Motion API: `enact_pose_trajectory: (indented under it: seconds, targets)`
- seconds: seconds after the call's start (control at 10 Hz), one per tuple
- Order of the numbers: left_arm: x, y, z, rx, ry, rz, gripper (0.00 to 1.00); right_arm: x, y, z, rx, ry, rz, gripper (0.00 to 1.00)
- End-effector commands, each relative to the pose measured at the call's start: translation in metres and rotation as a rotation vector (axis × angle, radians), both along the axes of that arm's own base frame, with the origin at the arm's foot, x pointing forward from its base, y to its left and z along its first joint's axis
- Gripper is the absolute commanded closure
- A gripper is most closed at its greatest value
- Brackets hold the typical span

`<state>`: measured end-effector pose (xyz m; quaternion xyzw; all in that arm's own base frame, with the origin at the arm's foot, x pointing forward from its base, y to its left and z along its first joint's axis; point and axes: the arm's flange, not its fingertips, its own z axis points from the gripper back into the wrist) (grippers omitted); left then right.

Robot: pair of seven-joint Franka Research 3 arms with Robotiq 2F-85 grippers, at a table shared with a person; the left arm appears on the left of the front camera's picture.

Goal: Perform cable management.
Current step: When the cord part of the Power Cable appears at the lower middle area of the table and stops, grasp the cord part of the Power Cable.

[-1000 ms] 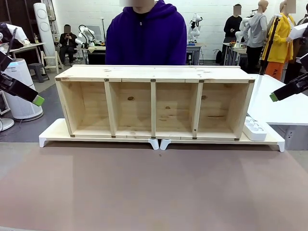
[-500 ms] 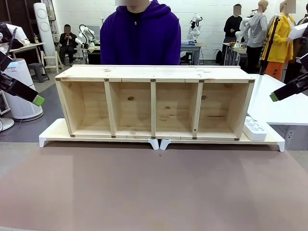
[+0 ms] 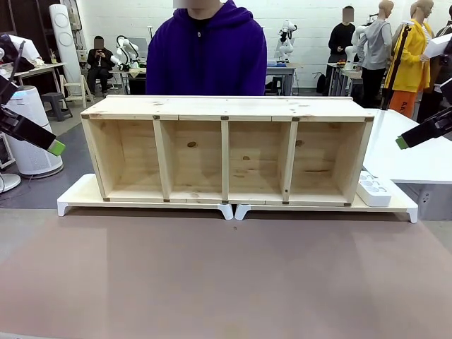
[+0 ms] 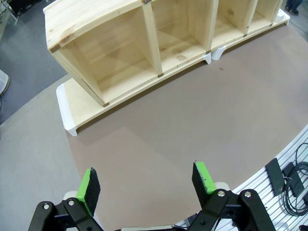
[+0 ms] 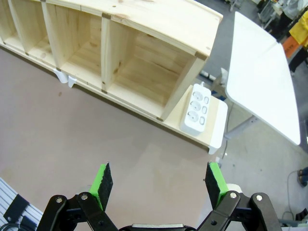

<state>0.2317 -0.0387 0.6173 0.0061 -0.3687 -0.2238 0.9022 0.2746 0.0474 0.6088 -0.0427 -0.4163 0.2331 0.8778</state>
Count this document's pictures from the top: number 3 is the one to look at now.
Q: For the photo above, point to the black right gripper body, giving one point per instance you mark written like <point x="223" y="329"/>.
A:
<point x="429" y="129"/>

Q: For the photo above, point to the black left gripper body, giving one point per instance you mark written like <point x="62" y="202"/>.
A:
<point x="21" y="127"/>

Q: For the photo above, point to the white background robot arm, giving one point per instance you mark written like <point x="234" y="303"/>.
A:
<point x="123" y="49"/>
<point x="351" y="53"/>
<point x="286" y="39"/>

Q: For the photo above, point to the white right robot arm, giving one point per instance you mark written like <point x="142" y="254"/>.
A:
<point x="439" y="46"/>

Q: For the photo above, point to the white side table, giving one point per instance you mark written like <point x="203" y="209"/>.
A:
<point x="406" y="162"/>

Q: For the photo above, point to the white cylindrical air purifier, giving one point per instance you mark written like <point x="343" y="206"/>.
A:
<point x="31" y="159"/>

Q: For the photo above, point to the grey plastic step stool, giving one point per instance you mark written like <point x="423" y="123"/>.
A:
<point x="53" y="97"/>

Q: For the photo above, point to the wooden riser with white legs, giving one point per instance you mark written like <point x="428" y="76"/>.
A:
<point x="399" y="205"/>
<point x="81" y="194"/>

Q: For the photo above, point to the white floor fan base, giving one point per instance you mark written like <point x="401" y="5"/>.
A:
<point x="8" y="182"/>

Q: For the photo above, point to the white power strip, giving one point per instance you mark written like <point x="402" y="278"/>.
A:
<point x="374" y="196"/>

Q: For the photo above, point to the wooden background workbench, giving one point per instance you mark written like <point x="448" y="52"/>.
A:
<point x="39" y="67"/>

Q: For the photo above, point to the light wooden step stool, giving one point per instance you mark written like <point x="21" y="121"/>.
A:
<point x="74" y="87"/>

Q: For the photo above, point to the mannequin in yellow jacket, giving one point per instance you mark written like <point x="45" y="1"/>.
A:
<point x="413" y="60"/>

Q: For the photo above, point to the mannequin in grey hoodie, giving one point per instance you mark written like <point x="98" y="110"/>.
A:
<point x="378" y="46"/>

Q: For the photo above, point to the tall white air conditioner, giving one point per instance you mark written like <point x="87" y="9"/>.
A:
<point x="63" y="39"/>

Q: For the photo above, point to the seated person in black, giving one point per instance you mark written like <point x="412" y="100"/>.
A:
<point x="100" y="58"/>

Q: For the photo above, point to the standing person in black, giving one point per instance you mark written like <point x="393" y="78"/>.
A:
<point x="340" y="35"/>

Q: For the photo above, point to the grey background table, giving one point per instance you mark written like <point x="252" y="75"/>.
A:
<point x="279" y="69"/>

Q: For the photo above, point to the four-compartment pine wood shelf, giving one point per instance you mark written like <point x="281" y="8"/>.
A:
<point x="226" y="106"/>

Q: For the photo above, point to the person in purple hoodie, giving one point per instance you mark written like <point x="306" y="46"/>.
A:
<point x="205" y="53"/>

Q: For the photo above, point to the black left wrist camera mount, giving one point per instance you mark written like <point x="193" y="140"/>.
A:
<point x="6" y="90"/>

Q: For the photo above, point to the black camera tripod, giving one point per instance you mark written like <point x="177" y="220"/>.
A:
<point x="400" y="53"/>

